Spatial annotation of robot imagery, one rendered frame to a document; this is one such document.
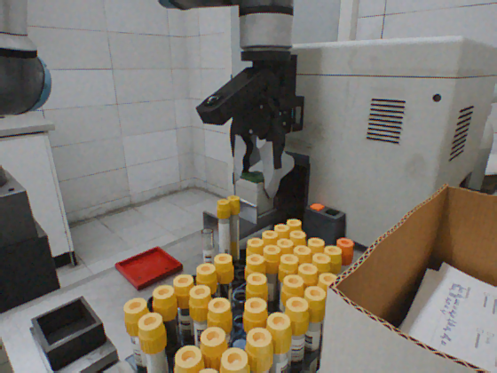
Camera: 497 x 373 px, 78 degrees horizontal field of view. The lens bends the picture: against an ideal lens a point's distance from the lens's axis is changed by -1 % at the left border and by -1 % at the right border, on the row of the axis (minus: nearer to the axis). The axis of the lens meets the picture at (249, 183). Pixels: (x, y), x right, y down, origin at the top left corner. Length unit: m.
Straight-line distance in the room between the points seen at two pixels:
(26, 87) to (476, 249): 0.73
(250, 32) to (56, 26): 2.26
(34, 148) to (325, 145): 1.68
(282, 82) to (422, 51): 0.18
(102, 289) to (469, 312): 0.40
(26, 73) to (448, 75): 0.66
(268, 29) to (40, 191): 1.74
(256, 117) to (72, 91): 2.26
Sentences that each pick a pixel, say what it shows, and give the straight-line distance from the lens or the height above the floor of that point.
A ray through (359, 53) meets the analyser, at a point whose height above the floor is 1.16.
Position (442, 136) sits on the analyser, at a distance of 0.44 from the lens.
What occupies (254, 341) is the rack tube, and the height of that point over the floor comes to 0.99.
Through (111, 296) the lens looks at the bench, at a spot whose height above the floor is 0.87.
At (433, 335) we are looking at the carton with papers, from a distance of 0.32.
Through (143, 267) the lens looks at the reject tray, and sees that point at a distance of 0.48.
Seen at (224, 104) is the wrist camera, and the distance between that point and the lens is 0.40.
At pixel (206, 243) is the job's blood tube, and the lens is 0.34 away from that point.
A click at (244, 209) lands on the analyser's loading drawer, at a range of 0.49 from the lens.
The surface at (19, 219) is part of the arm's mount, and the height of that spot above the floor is 0.91.
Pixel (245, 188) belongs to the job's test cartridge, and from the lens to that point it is 0.49.
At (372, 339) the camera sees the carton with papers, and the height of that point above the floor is 1.01.
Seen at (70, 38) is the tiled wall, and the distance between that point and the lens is 2.66.
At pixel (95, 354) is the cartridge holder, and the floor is 0.89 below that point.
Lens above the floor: 1.14
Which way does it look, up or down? 20 degrees down
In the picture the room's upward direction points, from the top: straight up
